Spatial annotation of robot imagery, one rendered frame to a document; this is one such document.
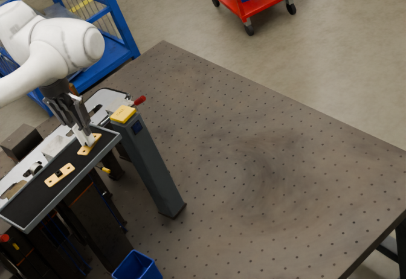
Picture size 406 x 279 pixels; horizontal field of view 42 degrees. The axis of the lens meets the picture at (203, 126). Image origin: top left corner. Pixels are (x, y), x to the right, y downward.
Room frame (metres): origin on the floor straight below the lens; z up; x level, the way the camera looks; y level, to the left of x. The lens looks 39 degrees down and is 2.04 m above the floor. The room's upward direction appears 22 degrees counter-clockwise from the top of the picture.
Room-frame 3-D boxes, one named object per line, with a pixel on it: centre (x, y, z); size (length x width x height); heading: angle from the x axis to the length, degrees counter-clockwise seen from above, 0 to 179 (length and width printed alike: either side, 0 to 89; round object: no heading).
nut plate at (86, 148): (1.22, 0.32, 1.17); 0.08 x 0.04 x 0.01; 142
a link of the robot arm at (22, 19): (1.21, 0.31, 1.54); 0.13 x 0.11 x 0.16; 46
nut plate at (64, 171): (1.14, 0.41, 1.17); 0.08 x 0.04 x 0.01; 115
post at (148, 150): (1.31, 0.21, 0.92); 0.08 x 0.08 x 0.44; 39
